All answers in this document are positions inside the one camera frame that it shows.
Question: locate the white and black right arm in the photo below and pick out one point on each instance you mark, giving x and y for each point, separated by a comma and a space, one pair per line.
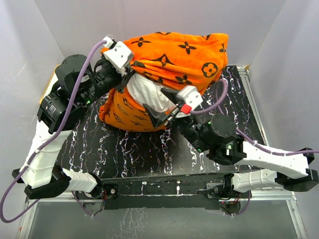
226, 146

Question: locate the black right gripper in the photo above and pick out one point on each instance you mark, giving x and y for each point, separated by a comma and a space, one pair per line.
157, 118

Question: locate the orange patterned plush pillowcase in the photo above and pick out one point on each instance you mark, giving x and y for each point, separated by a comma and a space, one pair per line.
173, 60

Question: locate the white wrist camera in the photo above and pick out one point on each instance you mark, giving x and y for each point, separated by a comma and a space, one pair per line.
118, 54
191, 98

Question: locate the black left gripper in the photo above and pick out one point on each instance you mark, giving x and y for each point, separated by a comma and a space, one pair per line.
128, 70

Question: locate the white pillow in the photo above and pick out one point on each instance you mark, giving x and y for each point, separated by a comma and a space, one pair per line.
145, 91

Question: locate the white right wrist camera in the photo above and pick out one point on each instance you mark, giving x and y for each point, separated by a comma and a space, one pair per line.
191, 98

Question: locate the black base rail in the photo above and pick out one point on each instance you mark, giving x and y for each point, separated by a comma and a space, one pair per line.
205, 190

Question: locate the white board with wooden frame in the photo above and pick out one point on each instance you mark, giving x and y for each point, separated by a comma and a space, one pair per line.
49, 87

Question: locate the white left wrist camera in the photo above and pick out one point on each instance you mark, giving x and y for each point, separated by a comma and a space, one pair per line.
118, 54

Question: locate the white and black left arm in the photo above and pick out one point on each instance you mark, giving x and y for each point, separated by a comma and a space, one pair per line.
67, 103

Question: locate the aluminium frame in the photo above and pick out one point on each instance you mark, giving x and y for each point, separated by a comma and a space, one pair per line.
229, 207

